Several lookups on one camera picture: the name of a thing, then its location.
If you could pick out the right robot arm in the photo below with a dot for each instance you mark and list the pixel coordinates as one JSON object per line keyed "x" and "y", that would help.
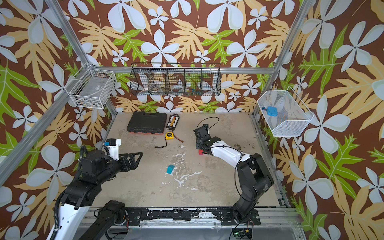
{"x": 254, "y": 176}

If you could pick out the white mesh basket right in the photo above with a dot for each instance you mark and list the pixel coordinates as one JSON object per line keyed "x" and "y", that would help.
{"x": 294, "y": 115}

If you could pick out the teal block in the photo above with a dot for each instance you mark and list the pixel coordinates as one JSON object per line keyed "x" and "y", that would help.
{"x": 170, "y": 169}

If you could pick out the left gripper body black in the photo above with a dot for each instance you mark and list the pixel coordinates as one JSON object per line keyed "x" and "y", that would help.
{"x": 124, "y": 166}

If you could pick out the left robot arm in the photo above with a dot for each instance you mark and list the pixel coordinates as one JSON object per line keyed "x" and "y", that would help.
{"x": 95, "y": 168}

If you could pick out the yellow tape measure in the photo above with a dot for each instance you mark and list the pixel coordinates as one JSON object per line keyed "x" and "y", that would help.
{"x": 169, "y": 136}

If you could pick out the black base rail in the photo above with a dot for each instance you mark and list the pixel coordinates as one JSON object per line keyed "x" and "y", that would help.
{"x": 211, "y": 216}

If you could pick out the black wire basket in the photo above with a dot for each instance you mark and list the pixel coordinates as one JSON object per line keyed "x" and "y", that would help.
{"x": 178, "y": 79}

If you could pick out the white wire basket left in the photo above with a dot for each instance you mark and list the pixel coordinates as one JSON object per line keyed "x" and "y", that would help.
{"x": 91, "y": 87}

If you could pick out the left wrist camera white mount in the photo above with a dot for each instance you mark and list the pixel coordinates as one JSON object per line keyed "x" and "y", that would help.
{"x": 111, "y": 147}

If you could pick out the blue object in basket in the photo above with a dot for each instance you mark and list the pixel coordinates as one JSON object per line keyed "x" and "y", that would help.
{"x": 272, "y": 111}

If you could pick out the black tool case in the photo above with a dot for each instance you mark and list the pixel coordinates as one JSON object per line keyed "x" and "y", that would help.
{"x": 147, "y": 123}

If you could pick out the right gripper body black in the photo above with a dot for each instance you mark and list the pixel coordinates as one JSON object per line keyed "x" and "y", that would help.
{"x": 199, "y": 141}

